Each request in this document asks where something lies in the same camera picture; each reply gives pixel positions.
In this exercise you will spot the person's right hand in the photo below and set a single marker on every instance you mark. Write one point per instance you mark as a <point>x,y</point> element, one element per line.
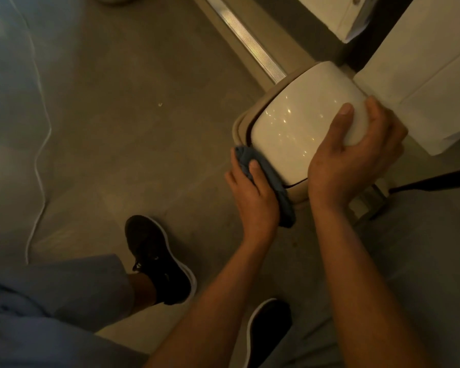
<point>349,164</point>

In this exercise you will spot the black wall post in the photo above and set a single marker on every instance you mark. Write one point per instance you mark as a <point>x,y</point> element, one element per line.
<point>379,30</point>

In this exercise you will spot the person's right black shoe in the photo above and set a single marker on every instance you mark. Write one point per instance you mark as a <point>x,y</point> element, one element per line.
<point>266,329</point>

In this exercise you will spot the person's left hand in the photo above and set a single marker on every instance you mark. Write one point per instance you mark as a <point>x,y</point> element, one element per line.
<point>257,206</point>

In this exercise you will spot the person's left black shoe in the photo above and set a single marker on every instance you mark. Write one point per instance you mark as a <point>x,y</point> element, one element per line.
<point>157,260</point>

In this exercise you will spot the metal floor threshold strip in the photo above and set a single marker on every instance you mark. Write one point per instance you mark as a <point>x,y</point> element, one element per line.
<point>249,38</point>

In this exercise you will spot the person's left forearm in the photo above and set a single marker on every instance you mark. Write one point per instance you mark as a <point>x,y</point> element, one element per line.
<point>207,314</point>

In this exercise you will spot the person's black shoe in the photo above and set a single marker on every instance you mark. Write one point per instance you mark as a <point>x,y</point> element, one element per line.
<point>266,329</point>
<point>157,260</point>

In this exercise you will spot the brown bench with sticker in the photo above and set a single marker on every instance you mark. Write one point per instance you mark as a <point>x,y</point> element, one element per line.
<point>433,182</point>

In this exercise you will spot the grey baseboard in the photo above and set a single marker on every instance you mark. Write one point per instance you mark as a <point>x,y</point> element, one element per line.
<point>303,26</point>

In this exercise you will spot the dark blue cloth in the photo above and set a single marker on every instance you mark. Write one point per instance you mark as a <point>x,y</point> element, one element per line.
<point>276,183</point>

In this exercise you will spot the person's right forearm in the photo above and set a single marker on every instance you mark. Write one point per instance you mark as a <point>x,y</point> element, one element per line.
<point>364,295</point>

